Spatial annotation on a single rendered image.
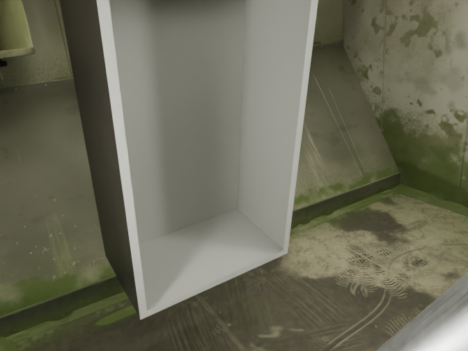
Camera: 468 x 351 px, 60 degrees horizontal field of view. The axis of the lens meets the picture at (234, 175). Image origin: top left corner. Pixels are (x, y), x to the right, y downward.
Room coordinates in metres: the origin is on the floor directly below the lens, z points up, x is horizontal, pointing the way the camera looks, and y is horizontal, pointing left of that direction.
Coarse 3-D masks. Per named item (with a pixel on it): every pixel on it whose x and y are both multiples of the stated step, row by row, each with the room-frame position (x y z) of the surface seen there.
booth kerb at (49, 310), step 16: (352, 192) 2.52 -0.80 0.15; (368, 192) 2.60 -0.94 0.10; (304, 208) 2.32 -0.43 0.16; (320, 208) 2.39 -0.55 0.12; (336, 208) 2.45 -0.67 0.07; (304, 224) 2.32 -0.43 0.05; (80, 288) 1.66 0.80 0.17; (96, 288) 1.70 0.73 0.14; (112, 288) 1.73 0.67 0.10; (32, 304) 1.57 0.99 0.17; (48, 304) 1.59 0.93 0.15; (64, 304) 1.62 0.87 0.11; (80, 304) 1.65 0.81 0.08; (0, 320) 1.50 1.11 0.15; (16, 320) 1.52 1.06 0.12; (32, 320) 1.55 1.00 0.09; (48, 320) 1.58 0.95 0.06; (0, 336) 1.48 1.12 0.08
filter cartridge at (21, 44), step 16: (0, 0) 1.88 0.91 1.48; (16, 0) 1.95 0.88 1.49; (0, 16) 1.87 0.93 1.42; (16, 16) 1.93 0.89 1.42; (0, 32) 1.85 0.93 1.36; (16, 32) 1.91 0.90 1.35; (0, 48) 1.84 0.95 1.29; (16, 48) 1.89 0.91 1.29; (32, 48) 1.99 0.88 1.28; (0, 64) 1.94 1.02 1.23
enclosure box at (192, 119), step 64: (64, 0) 1.12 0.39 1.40; (128, 0) 1.27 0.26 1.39; (192, 0) 1.38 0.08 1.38; (256, 0) 1.43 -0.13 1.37; (128, 64) 1.29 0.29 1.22; (192, 64) 1.41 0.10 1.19; (256, 64) 1.45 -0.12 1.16; (128, 128) 1.32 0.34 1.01; (192, 128) 1.45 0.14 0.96; (256, 128) 1.47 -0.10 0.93; (128, 192) 0.96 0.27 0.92; (192, 192) 1.49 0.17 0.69; (256, 192) 1.50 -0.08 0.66; (128, 256) 1.02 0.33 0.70; (192, 256) 1.32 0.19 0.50; (256, 256) 1.32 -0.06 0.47
